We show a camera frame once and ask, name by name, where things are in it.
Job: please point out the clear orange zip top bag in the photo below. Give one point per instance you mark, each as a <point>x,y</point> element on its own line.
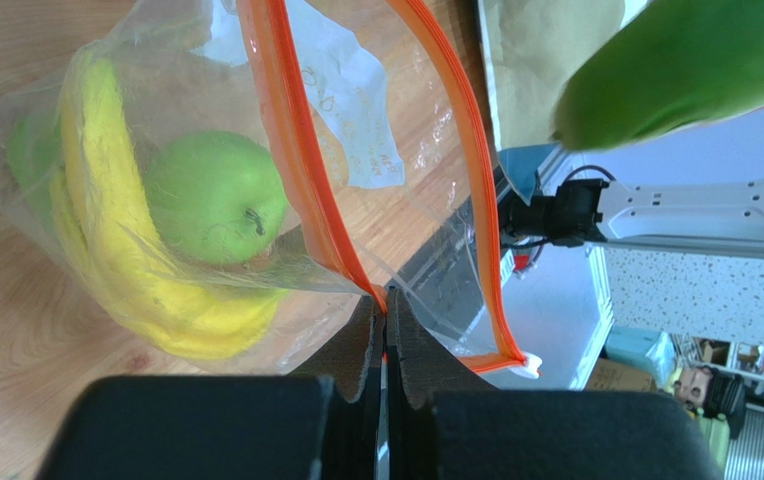
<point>372,123</point>

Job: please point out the watermelon slice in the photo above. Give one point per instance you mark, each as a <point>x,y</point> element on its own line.
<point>677,64</point>

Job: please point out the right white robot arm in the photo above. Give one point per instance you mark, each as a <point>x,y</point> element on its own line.
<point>712,219</point>

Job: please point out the yellow bananas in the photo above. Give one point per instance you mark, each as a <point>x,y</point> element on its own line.
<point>103,223</point>

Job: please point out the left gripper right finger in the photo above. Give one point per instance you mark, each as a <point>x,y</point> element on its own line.
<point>419,366</point>

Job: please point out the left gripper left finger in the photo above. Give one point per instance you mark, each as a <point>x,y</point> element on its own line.
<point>352,357</point>

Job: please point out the green starfruit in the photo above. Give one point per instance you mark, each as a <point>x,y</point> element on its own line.
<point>33,150</point>

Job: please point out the cardboard box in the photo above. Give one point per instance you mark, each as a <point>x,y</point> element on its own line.
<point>608,375</point>

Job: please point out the green apple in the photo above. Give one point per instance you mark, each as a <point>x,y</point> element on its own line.
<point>215,197</point>

